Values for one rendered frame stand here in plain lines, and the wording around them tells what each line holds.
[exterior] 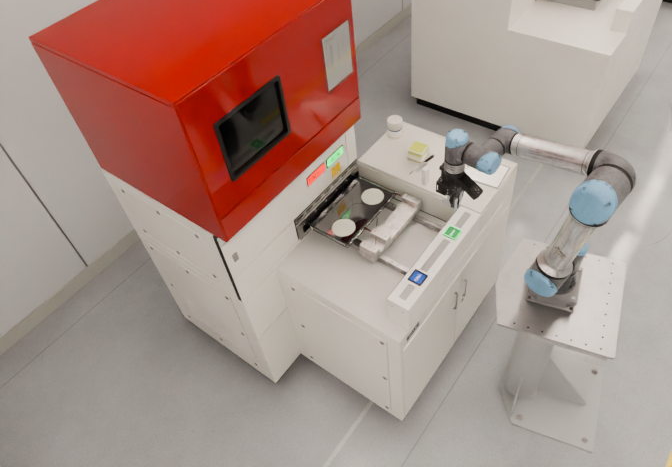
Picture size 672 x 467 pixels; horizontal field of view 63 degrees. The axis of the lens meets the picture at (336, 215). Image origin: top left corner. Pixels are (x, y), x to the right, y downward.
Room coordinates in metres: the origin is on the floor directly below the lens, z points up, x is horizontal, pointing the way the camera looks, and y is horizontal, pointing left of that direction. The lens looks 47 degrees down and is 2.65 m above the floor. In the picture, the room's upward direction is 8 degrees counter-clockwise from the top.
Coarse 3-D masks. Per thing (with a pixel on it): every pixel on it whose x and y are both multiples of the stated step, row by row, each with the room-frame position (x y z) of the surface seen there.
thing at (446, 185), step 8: (440, 168) 1.41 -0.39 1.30; (440, 176) 1.42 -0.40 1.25; (448, 176) 1.39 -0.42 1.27; (456, 176) 1.35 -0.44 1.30; (440, 184) 1.38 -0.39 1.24; (448, 184) 1.37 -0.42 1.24; (456, 184) 1.36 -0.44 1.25; (440, 192) 1.38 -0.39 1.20; (448, 192) 1.37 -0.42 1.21; (456, 192) 1.34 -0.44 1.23
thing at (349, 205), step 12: (348, 180) 1.83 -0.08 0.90; (360, 180) 1.82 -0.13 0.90; (336, 192) 1.76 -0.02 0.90; (348, 192) 1.75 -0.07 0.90; (360, 192) 1.74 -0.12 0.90; (384, 192) 1.72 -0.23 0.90; (324, 204) 1.70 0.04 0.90; (336, 204) 1.69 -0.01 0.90; (348, 204) 1.68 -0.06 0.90; (360, 204) 1.67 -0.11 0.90; (312, 216) 1.64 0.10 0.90; (324, 216) 1.63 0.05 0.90; (336, 216) 1.62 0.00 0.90; (348, 216) 1.61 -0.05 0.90; (360, 216) 1.60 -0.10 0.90; (324, 228) 1.56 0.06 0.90; (360, 228) 1.53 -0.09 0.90; (348, 240) 1.47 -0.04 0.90
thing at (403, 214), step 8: (400, 208) 1.63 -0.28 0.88; (408, 208) 1.62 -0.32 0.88; (416, 208) 1.61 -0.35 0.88; (392, 216) 1.59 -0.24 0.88; (400, 216) 1.58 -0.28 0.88; (408, 216) 1.57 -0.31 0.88; (384, 224) 1.55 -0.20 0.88; (392, 224) 1.54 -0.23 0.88; (400, 224) 1.53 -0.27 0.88; (392, 232) 1.50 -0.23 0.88; (400, 232) 1.51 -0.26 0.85; (368, 240) 1.47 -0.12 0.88; (392, 240) 1.47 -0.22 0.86; (384, 248) 1.42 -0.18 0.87; (368, 256) 1.39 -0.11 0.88
